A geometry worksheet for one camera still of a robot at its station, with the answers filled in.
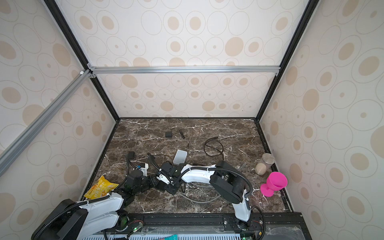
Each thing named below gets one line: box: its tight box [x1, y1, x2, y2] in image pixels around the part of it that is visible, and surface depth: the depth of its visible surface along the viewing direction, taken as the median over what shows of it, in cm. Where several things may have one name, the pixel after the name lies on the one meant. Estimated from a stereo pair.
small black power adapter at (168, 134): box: [165, 131, 172, 138], surface depth 113 cm
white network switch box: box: [173, 149, 188, 165], surface depth 99 cm
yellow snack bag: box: [84, 175, 119, 200], surface depth 83 cm
